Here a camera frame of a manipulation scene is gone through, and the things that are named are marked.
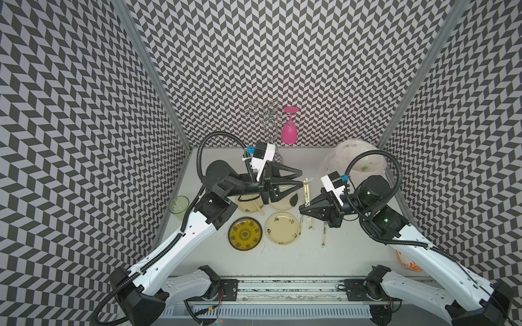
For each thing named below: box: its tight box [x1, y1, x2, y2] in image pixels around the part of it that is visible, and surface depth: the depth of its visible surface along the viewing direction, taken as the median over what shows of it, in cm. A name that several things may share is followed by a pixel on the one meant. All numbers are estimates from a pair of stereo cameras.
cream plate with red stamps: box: [265, 211, 300, 246], surface depth 89 cm
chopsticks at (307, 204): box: [303, 177, 314, 231], surface depth 51 cm
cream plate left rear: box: [236, 193, 265, 213], surface depth 95 cm
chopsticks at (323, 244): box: [321, 221, 327, 250], surface depth 87 cm
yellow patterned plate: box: [227, 216, 264, 252], surface depth 88 cm
